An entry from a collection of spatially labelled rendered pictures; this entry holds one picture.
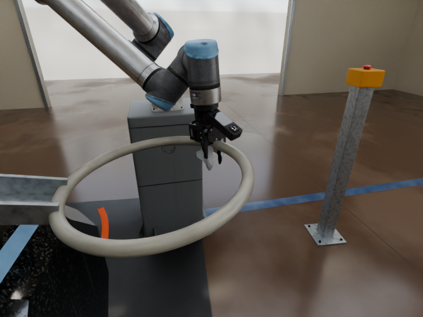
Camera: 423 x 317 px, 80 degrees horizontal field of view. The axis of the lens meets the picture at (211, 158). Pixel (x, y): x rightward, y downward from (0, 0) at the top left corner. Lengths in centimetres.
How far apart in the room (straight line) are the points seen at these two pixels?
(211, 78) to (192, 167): 89
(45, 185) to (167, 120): 82
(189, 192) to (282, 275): 72
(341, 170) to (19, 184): 149
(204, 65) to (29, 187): 52
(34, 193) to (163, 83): 45
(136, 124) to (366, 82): 117
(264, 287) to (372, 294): 57
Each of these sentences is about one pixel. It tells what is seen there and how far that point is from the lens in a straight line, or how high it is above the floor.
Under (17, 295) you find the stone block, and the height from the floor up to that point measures 74.
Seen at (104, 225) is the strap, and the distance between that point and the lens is 200.
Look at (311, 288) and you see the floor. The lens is 163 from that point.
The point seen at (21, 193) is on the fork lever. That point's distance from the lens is 75.
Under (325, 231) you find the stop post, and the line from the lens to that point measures 190.
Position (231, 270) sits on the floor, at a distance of 161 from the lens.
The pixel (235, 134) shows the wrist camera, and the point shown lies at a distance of 70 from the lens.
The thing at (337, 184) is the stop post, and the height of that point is 43.
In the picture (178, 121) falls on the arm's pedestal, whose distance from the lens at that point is 140.
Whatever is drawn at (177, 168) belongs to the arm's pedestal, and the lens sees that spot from 151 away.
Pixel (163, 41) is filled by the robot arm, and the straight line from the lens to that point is 148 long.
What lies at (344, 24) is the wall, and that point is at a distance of 677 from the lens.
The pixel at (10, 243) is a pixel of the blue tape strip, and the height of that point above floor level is 79.
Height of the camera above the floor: 123
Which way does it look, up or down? 26 degrees down
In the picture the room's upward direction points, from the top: straight up
